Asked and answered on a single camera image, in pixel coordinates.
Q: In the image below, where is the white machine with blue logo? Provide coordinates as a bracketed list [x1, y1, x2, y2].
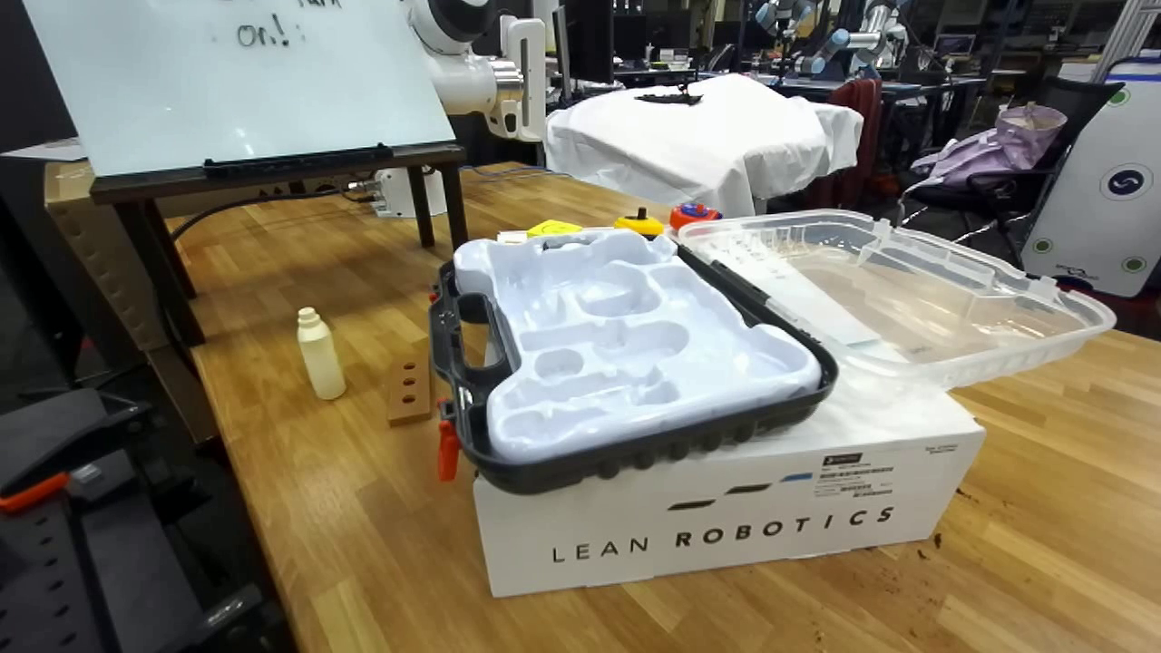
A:
[1021, 51, 1161, 302]

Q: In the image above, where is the clear plastic case lid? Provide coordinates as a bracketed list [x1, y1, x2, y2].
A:
[676, 207, 1123, 392]

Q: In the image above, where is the white plastic bottle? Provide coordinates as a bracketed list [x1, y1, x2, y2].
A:
[294, 304, 347, 402]

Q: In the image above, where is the red handled tool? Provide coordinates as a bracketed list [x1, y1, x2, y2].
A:
[0, 467, 73, 518]

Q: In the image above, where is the red round toy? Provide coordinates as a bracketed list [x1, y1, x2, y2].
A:
[669, 200, 726, 237]

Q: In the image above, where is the white cloth over table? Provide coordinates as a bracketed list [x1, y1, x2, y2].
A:
[540, 71, 866, 218]

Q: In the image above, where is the purple cloth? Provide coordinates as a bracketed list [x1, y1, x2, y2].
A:
[907, 103, 1072, 194]

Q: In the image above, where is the white Lean Robotics cardboard box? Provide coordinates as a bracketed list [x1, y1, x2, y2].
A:
[468, 359, 987, 604]

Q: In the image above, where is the whiteboard with handwriting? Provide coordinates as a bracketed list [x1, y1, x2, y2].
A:
[20, 0, 460, 183]

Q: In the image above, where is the black office chair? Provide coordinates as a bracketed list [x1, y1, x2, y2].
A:
[900, 75, 1123, 248]

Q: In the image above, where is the yellow toy bolt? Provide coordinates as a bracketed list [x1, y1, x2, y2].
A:
[615, 207, 669, 242]

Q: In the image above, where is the black case with white insert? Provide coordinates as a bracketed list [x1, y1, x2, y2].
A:
[430, 230, 841, 496]

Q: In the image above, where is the dark red chair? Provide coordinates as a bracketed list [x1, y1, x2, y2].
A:
[830, 71, 889, 209]

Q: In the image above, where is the black rounded box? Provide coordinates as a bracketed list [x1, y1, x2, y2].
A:
[0, 385, 156, 495]

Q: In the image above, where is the wooden block with holes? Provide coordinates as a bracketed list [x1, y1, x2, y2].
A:
[384, 356, 436, 428]

